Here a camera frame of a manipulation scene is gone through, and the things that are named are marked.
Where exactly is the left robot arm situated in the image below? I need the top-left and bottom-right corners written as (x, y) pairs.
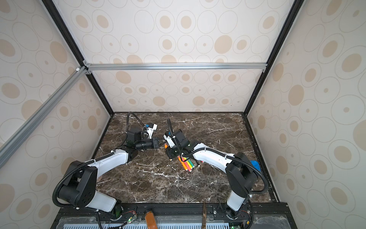
top-left (52, 137), bottom-right (164, 217)

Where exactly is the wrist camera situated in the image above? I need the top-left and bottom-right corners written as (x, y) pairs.
top-left (164, 129), bottom-right (184, 148)
top-left (144, 123), bottom-right (157, 139)

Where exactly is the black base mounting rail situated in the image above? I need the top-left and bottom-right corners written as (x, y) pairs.
top-left (58, 202), bottom-right (289, 222)

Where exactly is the yellow highlighter pen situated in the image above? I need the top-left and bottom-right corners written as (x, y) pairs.
top-left (184, 161), bottom-right (192, 171)

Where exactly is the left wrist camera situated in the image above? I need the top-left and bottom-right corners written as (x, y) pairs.
top-left (144, 123), bottom-right (157, 139)

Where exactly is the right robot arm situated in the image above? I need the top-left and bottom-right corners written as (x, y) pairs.
top-left (164, 142), bottom-right (268, 219)

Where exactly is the thin wooden stick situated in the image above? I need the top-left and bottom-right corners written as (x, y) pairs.
top-left (202, 203), bottom-right (207, 229)

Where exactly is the diagonal aluminium rail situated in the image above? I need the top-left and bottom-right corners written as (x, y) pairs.
top-left (1, 66), bottom-right (86, 167)

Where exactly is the brown handle tool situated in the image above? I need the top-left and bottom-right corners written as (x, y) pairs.
top-left (144, 210), bottom-right (158, 229)

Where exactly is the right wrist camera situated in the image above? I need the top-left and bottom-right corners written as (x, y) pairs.
top-left (164, 129), bottom-right (184, 148)

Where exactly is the horizontal aluminium rail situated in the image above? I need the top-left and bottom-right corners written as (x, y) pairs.
top-left (86, 63), bottom-right (267, 71)

